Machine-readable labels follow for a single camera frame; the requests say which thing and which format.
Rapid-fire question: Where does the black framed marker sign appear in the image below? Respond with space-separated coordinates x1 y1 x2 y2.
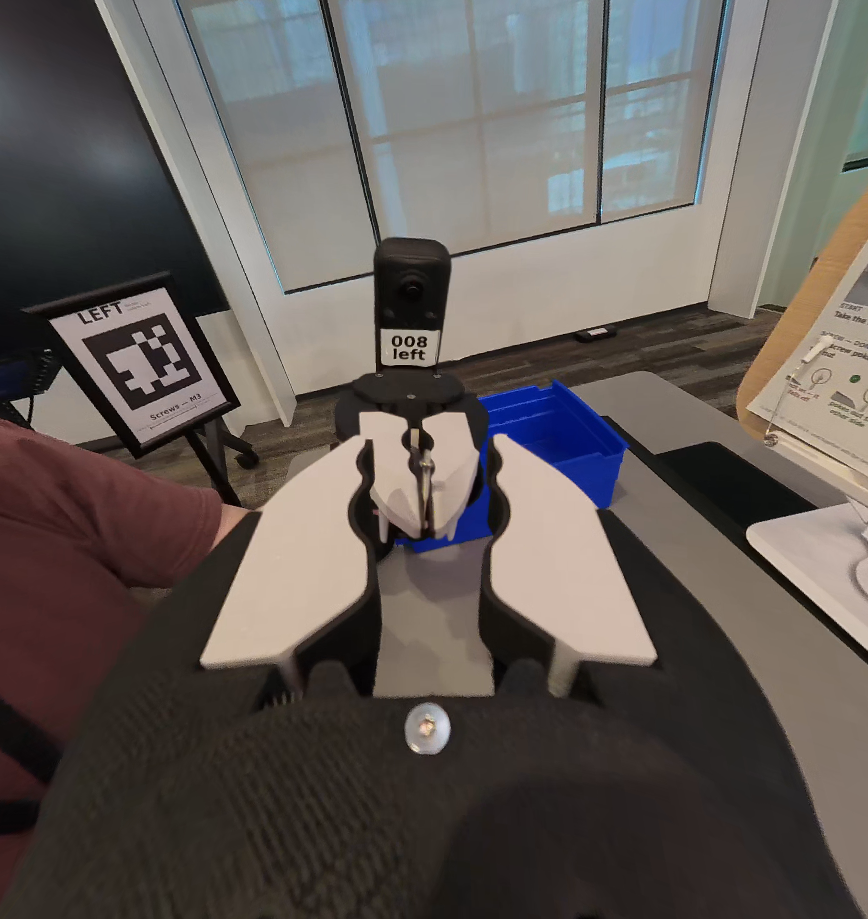
22 270 243 460

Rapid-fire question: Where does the long metal bolt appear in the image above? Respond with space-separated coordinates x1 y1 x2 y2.
412 447 437 538

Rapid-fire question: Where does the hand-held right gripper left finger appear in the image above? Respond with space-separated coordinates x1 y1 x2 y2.
199 438 382 703

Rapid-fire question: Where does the blue plastic bin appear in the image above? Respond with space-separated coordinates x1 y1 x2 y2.
393 379 631 555

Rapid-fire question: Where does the white document stand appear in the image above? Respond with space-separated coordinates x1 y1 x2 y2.
744 431 868 677

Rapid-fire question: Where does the black easel stand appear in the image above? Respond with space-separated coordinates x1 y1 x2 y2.
181 411 260 508

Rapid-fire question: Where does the black body strap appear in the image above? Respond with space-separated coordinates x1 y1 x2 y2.
0 673 66 839

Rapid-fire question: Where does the instruction board on stand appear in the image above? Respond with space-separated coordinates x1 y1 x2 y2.
735 171 868 435

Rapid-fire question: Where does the person in maroon shirt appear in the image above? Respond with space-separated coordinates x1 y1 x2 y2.
0 415 253 919

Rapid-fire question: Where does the large paned window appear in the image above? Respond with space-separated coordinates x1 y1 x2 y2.
175 0 729 295

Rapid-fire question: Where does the small dark touch panel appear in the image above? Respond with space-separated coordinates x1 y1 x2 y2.
0 348 63 404

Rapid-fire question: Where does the large black wall screen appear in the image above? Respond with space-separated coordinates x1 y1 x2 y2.
0 0 231 361

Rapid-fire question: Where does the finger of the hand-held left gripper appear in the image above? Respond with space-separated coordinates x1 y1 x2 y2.
421 411 479 541
358 409 428 544

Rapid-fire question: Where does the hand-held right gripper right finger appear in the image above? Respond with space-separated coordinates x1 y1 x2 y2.
478 433 659 699

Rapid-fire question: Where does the wire page holder clip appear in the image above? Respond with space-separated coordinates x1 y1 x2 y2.
762 342 831 449

